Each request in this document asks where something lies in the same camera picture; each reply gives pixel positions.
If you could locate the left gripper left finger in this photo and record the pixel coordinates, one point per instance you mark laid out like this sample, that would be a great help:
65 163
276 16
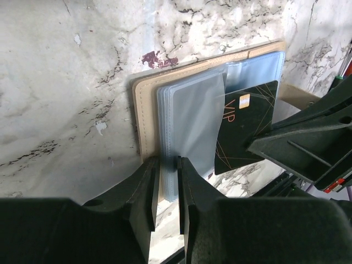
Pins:
114 227

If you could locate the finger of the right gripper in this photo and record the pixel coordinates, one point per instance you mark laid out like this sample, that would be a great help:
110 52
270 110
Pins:
314 144

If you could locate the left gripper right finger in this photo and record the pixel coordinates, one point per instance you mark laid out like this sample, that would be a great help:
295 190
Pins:
298 229

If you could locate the black VIP credit card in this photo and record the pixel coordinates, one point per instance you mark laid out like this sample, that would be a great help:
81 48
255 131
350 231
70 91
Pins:
247 113

